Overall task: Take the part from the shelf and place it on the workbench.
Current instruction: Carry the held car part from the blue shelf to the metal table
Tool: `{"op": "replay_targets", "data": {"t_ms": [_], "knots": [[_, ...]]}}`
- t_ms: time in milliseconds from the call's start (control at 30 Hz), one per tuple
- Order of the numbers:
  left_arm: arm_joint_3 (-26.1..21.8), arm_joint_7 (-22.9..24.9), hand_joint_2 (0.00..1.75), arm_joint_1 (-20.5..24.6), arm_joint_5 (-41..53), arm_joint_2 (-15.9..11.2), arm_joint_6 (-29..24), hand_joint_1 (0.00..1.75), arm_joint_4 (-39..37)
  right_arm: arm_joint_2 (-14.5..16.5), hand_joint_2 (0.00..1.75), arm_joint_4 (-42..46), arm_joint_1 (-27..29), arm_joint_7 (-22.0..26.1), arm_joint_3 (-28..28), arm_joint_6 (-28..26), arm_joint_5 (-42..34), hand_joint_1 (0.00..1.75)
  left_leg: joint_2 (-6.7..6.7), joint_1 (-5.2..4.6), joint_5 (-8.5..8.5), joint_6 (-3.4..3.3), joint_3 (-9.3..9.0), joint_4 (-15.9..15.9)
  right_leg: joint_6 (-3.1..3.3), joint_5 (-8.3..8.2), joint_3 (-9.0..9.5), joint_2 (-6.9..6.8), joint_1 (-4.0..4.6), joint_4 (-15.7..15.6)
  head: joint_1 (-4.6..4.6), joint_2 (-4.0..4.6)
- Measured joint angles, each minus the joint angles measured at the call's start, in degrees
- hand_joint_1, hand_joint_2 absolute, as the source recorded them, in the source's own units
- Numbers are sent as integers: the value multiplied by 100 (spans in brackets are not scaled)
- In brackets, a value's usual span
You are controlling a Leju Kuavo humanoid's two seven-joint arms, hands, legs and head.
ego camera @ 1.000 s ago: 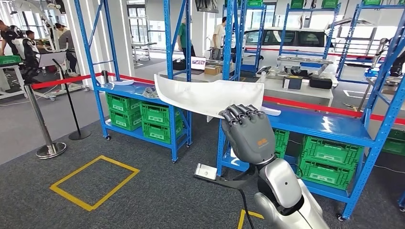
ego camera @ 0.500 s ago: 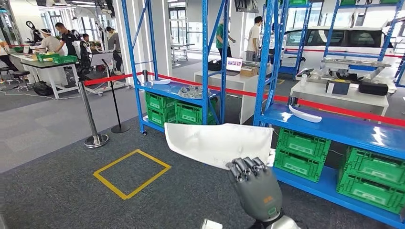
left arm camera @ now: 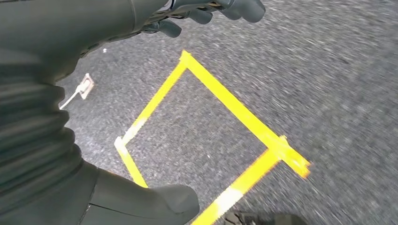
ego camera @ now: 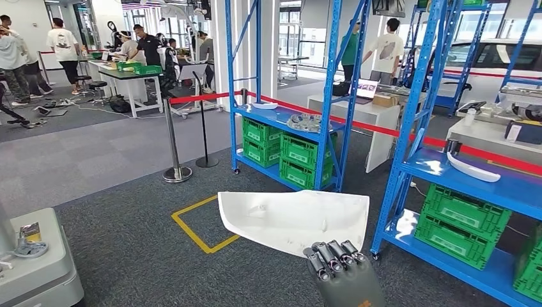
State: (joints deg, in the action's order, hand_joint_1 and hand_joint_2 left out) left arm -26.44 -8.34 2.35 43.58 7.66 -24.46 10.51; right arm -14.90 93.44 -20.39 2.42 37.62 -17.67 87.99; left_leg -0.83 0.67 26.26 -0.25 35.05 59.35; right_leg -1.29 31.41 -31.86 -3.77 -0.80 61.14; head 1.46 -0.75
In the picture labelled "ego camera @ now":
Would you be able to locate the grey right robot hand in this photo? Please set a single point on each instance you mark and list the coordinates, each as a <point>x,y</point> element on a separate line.
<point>347,284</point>

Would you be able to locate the large white plastic panel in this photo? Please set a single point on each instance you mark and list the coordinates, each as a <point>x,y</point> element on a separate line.
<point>292,220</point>

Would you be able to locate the round metal disc part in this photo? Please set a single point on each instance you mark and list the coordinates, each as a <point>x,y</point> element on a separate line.
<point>309,123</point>

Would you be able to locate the small white curved part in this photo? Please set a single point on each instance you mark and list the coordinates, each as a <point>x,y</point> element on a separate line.
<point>472,169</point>
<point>264,106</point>

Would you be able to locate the blue metal shelf rack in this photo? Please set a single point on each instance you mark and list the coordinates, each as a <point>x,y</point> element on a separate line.
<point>462,84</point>
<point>271,116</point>
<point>508,190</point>
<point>521,42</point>

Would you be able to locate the black curved car part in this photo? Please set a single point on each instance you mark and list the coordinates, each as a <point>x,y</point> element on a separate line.
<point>527,112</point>

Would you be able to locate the long metal panel part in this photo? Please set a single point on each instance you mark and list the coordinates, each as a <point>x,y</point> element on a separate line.
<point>521,91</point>

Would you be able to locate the green plastic crate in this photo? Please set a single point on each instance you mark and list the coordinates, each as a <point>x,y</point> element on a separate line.
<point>148,70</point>
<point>258,154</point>
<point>531,245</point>
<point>453,250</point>
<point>300,176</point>
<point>258,133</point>
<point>129,66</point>
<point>302,154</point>
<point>466,207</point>
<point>529,288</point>

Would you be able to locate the yellow floor tape outline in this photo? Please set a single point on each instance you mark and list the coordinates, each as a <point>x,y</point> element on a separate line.
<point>189,233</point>

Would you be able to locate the cardboard box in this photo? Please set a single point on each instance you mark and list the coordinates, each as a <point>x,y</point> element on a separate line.
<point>385,100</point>

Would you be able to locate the black bag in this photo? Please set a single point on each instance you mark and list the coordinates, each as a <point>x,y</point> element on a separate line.
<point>120,104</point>
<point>342,89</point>

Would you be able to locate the open laptop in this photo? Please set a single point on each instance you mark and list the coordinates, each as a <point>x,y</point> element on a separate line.
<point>367,89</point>

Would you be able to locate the white plastic bottle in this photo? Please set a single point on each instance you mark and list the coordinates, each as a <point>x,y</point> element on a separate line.
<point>469,118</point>

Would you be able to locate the black pole stand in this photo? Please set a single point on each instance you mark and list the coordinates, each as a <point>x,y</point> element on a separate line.
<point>204,127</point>

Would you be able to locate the chrome barrier stanchion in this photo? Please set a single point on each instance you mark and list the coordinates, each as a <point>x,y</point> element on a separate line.
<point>244,96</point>
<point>173,140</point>

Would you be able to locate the black gridded tray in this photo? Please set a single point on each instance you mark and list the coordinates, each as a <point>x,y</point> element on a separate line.
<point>472,107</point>

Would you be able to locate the person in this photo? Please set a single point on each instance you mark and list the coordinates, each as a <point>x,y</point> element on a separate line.
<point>127,46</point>
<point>206,55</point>
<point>38,72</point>
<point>350,51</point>
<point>387,51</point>
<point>62,46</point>
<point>12,55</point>
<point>148,48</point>

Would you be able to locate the blue yellow tool bag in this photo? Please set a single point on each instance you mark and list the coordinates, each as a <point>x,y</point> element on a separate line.
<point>529,133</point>

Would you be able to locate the dark overhead panel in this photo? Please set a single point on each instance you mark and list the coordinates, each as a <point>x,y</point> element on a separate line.
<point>388,7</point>

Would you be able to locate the white car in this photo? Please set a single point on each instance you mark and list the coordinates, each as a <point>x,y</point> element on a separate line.
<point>508,55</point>

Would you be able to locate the dark top white table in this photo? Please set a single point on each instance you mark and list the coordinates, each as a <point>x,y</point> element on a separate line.
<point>127,84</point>

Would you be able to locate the grey white machine cabinet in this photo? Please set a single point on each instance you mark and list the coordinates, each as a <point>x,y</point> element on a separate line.
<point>38,279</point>

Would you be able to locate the black round stool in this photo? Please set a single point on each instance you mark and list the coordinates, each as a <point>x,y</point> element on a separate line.
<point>98,91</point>
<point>83,84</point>

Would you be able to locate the yellow black small box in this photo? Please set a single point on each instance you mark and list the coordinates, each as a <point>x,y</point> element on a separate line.
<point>30,232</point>

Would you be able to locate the black barrier post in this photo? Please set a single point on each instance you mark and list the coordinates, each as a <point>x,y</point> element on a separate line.
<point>453,146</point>

